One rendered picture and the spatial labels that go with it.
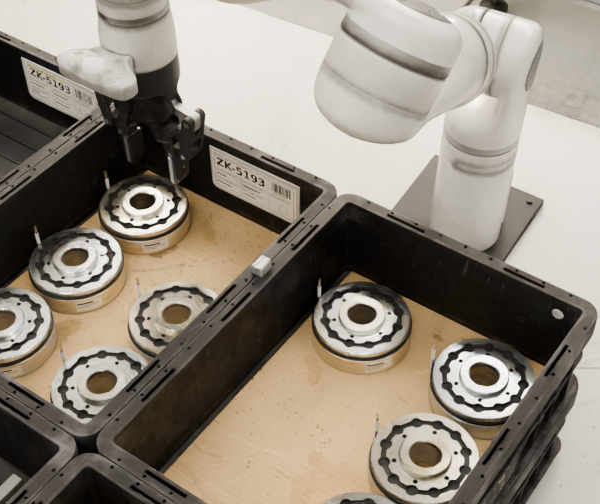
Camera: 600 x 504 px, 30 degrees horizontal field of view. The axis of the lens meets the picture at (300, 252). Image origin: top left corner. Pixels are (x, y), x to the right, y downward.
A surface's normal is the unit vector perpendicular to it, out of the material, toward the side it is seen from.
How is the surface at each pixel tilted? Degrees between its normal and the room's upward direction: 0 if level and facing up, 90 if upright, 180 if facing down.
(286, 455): 0
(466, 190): 92
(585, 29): 0
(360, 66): 58
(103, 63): 5
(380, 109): 71
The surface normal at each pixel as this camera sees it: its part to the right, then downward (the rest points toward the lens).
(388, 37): -0.26, 0.15
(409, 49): 0.09, 0.33
